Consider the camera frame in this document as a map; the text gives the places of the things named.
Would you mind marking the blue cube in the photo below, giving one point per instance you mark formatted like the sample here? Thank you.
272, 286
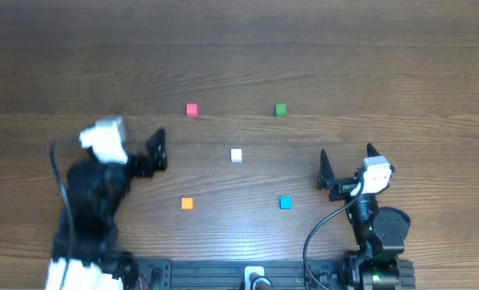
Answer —
286, 202

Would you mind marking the mounting rail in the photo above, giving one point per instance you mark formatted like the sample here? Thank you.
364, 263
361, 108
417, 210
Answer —
215, 276

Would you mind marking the orange cube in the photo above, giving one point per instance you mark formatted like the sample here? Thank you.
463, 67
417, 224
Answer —
187, 203

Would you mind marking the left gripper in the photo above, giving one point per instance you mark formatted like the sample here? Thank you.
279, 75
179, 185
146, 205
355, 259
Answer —
142, 166

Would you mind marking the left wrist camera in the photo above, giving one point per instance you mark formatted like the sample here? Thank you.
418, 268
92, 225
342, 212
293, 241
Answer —
104, 139

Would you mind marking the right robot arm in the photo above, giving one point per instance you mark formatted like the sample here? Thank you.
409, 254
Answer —
386, 229

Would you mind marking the pink cube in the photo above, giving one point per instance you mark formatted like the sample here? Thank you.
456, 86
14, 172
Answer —
192, 110

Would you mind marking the green cube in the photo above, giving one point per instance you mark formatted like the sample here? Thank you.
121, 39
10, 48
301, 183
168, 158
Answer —
280, 110

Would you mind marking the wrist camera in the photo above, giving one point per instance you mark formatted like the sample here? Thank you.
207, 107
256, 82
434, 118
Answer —
376, 174
104, 139

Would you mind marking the white cube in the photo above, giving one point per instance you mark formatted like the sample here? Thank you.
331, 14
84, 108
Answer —
236, 155

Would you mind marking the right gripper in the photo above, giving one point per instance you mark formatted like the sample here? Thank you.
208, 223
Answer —
343, 187

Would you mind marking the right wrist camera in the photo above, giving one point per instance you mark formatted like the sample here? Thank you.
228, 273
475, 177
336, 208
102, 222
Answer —
376, 174

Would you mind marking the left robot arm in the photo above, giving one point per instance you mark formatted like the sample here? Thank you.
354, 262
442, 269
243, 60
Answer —
90, 193

